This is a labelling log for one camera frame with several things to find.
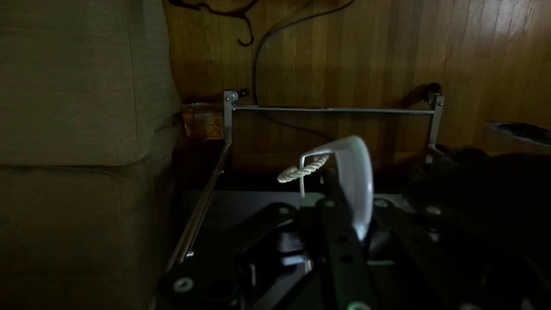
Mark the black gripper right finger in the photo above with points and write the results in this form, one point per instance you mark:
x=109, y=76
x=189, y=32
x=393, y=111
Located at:
x=345, y=278

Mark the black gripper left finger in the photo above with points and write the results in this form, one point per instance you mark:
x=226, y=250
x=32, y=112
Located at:
x=232, y=267

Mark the black hanging garment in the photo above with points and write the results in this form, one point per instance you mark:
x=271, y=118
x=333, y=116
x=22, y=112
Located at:
x=493, y=219

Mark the brown couch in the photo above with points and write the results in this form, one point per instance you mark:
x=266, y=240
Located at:
x=89, y=123

